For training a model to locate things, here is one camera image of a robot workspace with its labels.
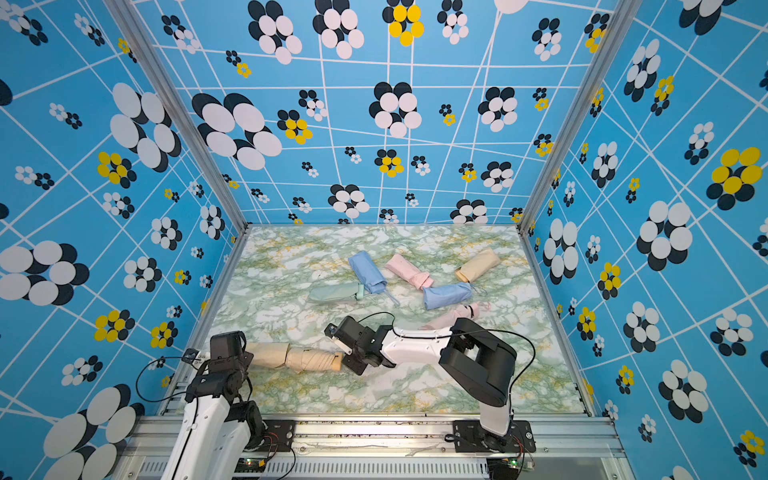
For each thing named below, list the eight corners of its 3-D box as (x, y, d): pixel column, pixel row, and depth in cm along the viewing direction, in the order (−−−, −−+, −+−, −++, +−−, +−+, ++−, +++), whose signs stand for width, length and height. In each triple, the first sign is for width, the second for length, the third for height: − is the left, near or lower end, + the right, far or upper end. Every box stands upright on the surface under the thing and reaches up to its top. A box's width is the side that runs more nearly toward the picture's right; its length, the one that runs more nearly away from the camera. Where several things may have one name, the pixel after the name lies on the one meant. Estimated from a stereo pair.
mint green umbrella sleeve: (310, 306, 99) (307, 300, 96) (311, 292, 102) (308, 286, 99) (365, 300, 100) (364, 294, 97) (364, 287, 104) (363, 280, 100)
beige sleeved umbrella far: (464, 286, 104) (465, 280, 102) (453, 275, 107) (454, 270, 105) (499, 262, 111) (501, 256, 108) (488, 253, 114) (490, 247, 111)
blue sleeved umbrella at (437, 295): (426, 309, 98) (427, 302, 95) (421, 295, 102) (422, 288, 98) (471, 300, 101) (474, 292, 97) (465, 286, 104) (467, 278, 101)
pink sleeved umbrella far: (387, 268, 109) (387, 263, 106) (397, 259, 112) (397, 253, 109) (425, 293, 102) (426, 288, 99) (434, 282, 105) (435, 277, 102)
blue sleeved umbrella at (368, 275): (379, 314, 97) (378, 307, 94) (349, 264, 111) (347, 257, 107) (397, 305, 100) (397, 298, 96) (365, 256, 113) (364, 249, 110)
